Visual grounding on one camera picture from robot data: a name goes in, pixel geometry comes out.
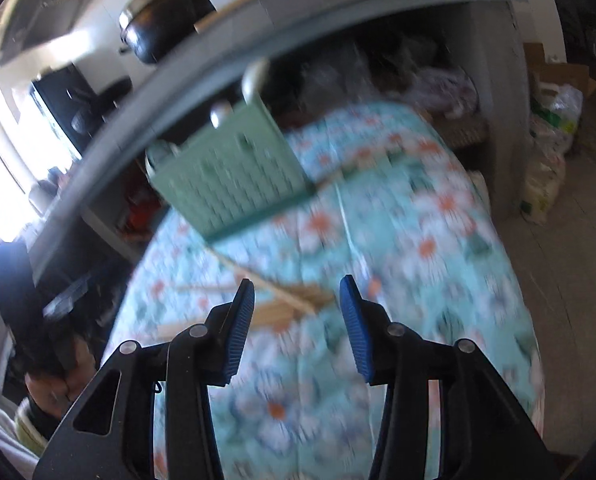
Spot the green plastic utensil caddy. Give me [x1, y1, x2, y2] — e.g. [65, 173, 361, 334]
[145, 93, 319, 242]

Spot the plastic bag on floor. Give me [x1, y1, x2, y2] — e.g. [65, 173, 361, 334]
[520, 82, 584, 224]

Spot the person's left hand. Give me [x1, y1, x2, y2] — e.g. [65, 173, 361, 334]
[25, 336, 97, 419]

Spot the black steamer pot with lid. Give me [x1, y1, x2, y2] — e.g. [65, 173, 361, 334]
[118, 0, 215, 64]

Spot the floral quilted table cover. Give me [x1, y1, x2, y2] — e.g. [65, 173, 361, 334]
[108, 102, 545, 479]

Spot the black wok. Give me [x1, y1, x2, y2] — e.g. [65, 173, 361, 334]
[67, 77, 133, 136]

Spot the cardboard box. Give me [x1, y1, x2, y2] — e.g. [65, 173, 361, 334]
[523, 42, 596, 98]

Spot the bundle of chopsticks on table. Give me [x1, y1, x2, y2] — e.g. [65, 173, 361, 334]
[156, 246, 336, 341]

